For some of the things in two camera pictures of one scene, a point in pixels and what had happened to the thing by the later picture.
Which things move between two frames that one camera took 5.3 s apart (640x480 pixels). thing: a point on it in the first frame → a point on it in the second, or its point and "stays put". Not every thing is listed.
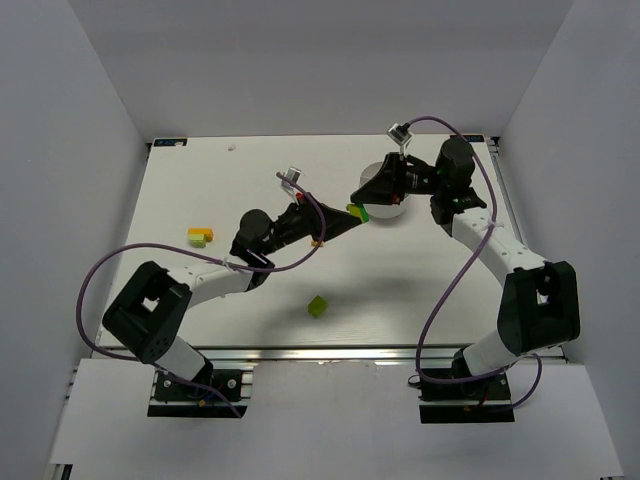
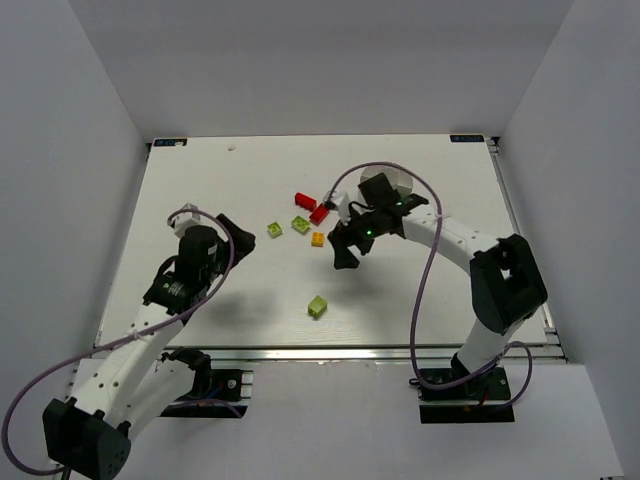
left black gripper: [307, 219] → [236, 239]
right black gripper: [396, 178] → [354, 235]
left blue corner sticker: [169, 142] stays put
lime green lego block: [317, 306] stays put
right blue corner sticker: [474, 137] stays put
